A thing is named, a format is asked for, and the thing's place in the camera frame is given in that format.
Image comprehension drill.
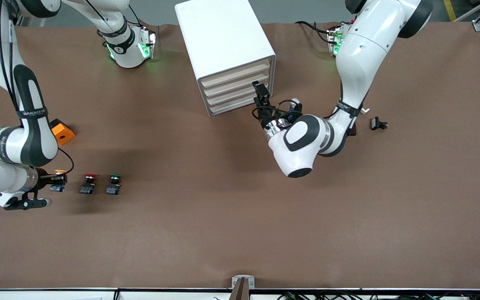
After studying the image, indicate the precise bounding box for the white table edge rail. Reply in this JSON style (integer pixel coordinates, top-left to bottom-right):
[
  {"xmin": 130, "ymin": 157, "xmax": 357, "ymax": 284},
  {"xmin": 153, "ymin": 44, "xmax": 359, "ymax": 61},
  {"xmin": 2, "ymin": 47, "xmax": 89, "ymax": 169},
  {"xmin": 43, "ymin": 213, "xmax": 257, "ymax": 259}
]
[{"xmin": 0, "ymin": 287, "xmax": 480, "ymax": 300}]

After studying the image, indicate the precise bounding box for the yellow push button switch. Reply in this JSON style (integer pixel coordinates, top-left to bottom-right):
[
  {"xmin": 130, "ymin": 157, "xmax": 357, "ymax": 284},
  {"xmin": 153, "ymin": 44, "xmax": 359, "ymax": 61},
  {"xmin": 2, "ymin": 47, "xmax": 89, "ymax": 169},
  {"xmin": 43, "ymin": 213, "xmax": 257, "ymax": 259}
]
[{"xmin": 50, "ymin": 169, "xmax": 68, "ymax": 193}]

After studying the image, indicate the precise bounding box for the green push button switch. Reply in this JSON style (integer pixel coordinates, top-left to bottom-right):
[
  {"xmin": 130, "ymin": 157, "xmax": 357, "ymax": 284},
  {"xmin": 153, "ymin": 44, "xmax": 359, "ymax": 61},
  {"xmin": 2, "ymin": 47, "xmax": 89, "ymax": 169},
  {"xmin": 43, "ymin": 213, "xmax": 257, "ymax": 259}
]
[{"xmin": 105, "ymin": 174, "xmax": 124, "ymax": 196}]

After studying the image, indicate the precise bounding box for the black cable tangle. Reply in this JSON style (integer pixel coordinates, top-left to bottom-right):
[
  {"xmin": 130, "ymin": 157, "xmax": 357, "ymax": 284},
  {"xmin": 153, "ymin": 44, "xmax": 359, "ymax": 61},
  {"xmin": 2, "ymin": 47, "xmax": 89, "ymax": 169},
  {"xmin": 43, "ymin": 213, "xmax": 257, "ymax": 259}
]
[{"xmin": 277, "ymin": 292, "xmax": 480, "ymax": 300}]

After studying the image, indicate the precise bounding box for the red push button switch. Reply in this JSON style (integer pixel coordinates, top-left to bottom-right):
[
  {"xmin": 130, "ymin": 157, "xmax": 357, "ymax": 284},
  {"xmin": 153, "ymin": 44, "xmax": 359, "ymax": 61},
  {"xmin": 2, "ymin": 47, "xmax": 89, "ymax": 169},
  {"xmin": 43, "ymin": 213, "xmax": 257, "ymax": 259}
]
[{"xmin": 80, "ymin": 173, "xmax": 99, "ymax": 195}]

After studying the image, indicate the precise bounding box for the grey metal table bracket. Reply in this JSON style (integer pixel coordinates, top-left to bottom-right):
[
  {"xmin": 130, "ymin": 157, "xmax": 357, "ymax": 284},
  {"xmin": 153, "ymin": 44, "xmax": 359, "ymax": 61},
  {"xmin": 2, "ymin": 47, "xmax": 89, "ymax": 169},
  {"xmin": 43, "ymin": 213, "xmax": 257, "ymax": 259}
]
[{"xmin": 231, "ymin": 275, "xmax": 255, "ymax": 300}]

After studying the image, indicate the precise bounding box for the black base power cable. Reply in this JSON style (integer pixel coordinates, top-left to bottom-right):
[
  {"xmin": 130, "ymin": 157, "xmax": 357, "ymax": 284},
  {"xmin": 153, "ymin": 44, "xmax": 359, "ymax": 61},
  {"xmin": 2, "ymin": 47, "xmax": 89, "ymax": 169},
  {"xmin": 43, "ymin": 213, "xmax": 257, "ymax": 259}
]
[{"xmin": 295, "ymin": 20, "xmax": 337, "ymax": 45}]

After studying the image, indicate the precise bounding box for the orange box with hole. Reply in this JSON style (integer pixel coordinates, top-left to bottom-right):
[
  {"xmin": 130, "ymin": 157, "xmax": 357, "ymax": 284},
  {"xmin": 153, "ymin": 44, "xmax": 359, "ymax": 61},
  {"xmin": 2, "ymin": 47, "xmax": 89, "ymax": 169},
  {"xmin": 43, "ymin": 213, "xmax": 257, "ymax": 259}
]
[{"xmin": 50, "ymin": 118, "xmax": 76, "ymax": 146}]

